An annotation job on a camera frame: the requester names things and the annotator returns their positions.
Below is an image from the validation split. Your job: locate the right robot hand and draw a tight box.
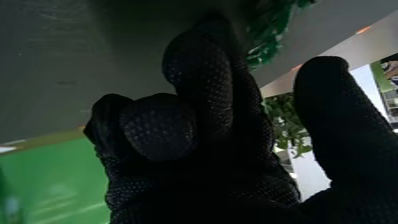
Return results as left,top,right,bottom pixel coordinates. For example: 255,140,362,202
81,14,398,224

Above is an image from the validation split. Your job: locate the green sprig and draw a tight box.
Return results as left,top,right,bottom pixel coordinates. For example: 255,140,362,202
243,0,317,69

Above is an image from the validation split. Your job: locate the green leafy plant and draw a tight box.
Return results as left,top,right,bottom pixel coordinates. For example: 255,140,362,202
260,92,314,159

